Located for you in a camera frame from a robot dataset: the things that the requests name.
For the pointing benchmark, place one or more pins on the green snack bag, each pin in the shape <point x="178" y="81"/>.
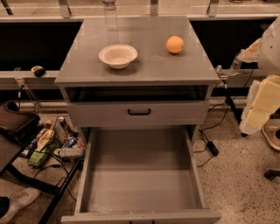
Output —
<point x="37" y="158"/>

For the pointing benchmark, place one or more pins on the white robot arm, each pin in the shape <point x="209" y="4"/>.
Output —
<point x="269" y="49"/>

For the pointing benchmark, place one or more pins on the clear plastic water bottle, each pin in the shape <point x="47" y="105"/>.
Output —
<point x="110" y="14"/>

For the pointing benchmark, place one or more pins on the white sneaker lower left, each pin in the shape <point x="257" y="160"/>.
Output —
<point x="10" y="206"/>

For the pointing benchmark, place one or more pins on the black object on floor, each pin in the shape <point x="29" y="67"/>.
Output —
<point x="271" y="174"/>

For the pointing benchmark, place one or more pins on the closed grey upper drawer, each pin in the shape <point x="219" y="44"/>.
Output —
<point x="114" y="114"/>

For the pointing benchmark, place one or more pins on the black drawer handle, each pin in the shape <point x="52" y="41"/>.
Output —
<point x="139" y="113"/>

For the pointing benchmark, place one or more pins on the yellow black tape measure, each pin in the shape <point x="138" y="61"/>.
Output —
<point x="38" y="71"/>

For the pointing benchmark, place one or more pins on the grey drawer cabinet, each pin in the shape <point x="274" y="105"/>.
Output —
<point x="156" y="75"/>

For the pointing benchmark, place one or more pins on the wire basket of snacks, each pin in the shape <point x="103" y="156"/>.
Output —
<point x="61" y="140"/>

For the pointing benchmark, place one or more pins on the open grey bottom drawer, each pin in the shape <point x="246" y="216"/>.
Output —
<point x="140" y="176"/>

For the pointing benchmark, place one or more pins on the black stand leg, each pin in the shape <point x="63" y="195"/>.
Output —
<point x="230" y="102"/>

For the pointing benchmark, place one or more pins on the orange fruit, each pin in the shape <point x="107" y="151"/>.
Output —
<point x="174" y="44"/>

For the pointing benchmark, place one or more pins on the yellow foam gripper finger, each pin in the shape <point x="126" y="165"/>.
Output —
<point x="263" y="100"/>
<point x="251" y="53"/>

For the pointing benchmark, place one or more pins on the black power adapter with cable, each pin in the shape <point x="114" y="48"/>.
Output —
<point x="209" y="145"/>

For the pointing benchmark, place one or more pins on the tan shoe at right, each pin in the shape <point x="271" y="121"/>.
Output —
<point x="271" y="131"/>

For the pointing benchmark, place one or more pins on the small plastic bottle on ledge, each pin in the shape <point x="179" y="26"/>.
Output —
<point x="235" y="66"/>

